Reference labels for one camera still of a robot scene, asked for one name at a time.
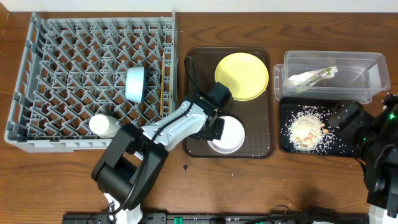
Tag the grey dishwasher rack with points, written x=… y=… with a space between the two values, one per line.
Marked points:
x=72 y=69

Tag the black equipment rail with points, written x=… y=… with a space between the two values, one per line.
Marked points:
x=279 y=214

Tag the dark brown serving tray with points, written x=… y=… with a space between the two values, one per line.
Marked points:
x=256 y=115

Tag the rice food waste pile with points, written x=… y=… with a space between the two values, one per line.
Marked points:
x=308 y=130

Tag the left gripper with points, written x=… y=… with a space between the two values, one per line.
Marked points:
x=218 y=132

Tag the white pink bowl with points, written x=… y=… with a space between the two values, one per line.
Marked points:
x=232 y=137

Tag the yellow plate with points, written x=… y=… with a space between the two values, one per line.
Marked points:
x=244 y=74

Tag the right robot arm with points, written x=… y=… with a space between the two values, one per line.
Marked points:
x=375 y=142

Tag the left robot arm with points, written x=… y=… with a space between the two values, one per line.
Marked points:
x=130 y=165

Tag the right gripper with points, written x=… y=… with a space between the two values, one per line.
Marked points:
x=362 y=117

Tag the clear plastic bin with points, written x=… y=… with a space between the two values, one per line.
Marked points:
x=360 y=76

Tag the light blue bowl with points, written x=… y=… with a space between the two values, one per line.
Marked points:
x=134 y=87

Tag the black waste tray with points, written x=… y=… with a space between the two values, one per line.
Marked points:
x=311 y=124

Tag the white paper cup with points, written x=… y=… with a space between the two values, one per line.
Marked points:
x=104 y=126

